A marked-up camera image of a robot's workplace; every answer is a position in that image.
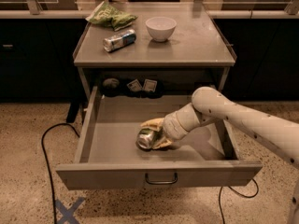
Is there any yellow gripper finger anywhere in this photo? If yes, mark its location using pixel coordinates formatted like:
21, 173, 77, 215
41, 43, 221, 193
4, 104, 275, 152
152, 132, 173, 149
140, 118, 164, 131

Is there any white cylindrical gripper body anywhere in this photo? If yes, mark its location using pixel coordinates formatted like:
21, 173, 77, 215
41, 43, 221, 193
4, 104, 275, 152
163, 105, 200, 141

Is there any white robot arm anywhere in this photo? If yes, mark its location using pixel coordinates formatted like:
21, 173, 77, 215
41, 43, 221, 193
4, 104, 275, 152
136, 87, 299, 168

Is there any grey open top drawer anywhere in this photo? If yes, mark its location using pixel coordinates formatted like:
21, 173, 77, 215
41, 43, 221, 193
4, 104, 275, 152
56, 88, 262, 189

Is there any blue silver soda can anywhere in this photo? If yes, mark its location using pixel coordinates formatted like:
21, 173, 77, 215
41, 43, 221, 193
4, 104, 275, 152
103, 29, 136, 52

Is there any white label tag right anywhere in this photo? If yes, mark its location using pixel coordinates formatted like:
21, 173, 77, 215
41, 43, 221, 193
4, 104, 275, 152
143, 79, 157, 92

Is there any white label tag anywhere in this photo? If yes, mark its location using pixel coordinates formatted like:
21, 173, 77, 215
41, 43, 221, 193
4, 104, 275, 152
143, 79, 157, 92
127, 79, 142, 92

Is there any white label tag left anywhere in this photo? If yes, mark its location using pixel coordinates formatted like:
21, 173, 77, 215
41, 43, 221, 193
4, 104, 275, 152
127, 79, 142, 92

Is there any grey cabinet table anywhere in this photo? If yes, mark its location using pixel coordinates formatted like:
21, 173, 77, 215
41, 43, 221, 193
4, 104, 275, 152
74, 3, 235, 119

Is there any white bowl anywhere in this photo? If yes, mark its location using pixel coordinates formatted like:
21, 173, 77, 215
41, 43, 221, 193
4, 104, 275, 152
146, 17, 177, 42

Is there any blue tape cross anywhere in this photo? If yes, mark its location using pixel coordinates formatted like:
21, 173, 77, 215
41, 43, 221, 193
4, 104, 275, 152
55, 197, 85, 224

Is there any green chip bag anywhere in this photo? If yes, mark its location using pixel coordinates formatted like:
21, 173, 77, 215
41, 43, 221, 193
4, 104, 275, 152
86, 1, 137, 31

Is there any dark background counter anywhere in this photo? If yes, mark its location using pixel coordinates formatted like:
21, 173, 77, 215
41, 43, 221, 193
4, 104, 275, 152
0, 14, 299, 102

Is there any black metal drawer handle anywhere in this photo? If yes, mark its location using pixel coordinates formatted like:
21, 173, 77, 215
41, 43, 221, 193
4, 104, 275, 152
145, 173, 178, 186

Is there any black floor cable left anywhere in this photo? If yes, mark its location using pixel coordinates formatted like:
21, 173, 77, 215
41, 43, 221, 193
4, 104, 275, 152
40, 122, 80, 224

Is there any black floor cable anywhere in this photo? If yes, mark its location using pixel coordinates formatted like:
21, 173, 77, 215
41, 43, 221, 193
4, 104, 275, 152
40, 122, 80, 224
218, 177, 260, 224

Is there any black floor cable right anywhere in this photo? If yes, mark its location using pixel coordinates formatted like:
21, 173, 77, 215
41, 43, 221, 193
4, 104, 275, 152
218, 177, 260, 224

